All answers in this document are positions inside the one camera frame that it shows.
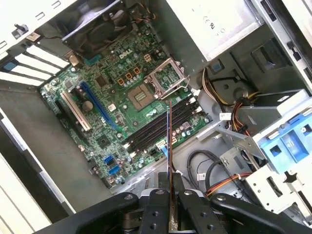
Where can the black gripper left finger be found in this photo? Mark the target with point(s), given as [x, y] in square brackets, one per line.
[156, 214]

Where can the green RAM stick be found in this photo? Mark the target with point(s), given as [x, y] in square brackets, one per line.
[170, 136]

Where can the blue SATA port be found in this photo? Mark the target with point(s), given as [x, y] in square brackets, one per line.
[109, 161]
[114, 170]

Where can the silver drive bay bracket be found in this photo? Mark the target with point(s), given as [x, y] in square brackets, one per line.
[268, 104]

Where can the black expansion slot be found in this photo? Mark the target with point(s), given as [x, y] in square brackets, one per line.
[67, 117]

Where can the black plastic bay catch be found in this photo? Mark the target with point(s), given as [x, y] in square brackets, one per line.
[270, 56]

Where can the black case fan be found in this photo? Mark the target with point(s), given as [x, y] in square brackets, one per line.
[102, 31]

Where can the CPU socket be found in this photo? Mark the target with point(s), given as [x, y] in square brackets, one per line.
[140, 97]

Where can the silver coin battery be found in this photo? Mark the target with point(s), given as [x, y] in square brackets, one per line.
[87, 106]

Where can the blue plastic bay latch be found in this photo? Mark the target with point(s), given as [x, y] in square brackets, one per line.
[290, 143]

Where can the metal socket cover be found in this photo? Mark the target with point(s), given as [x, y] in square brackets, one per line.
[159, 70]

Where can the green motherboard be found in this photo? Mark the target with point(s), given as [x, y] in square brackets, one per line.
[136, 122]

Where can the white expansion slot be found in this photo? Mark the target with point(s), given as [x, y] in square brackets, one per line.
[75, 111]

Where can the silver power supply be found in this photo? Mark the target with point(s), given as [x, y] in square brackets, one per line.
[219, 31]

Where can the blue expansion slot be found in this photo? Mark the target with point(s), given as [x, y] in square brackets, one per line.
[98, 104]

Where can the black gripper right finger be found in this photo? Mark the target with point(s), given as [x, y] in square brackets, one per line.
[202, 217]

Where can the black PC case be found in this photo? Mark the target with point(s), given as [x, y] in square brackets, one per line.
[36, 117]

